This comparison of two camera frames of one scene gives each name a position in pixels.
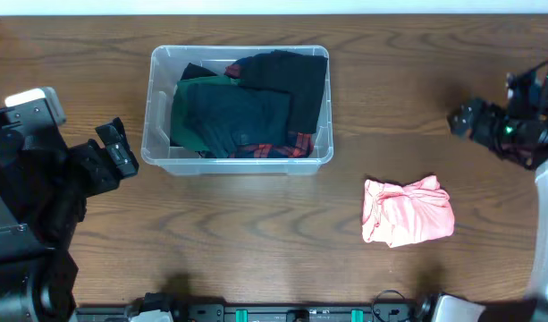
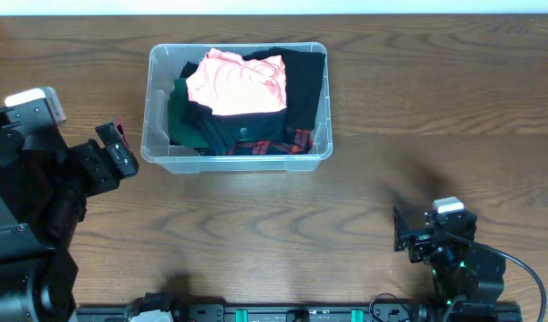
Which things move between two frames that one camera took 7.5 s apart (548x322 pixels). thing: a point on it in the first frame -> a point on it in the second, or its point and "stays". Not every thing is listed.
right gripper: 484,135 -> 422,237
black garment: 299,74 stays
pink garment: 400,216 -> 227,83
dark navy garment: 227,115 stays
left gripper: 100,162 stays
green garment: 181,132 stays
